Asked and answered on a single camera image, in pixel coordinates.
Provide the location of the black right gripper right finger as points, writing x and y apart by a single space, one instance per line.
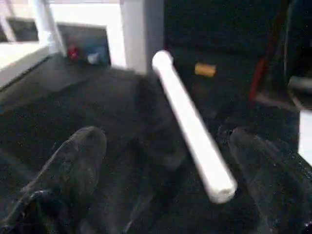
278 185

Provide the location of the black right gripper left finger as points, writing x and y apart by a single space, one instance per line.
58 185

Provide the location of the white plastic table leg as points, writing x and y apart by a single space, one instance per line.
46 24
190 122

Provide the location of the flat white board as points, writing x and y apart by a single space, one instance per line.
306 136

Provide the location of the black work mat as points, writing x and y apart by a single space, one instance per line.
136 122

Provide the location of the small yellow tag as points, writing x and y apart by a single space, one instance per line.
204 69

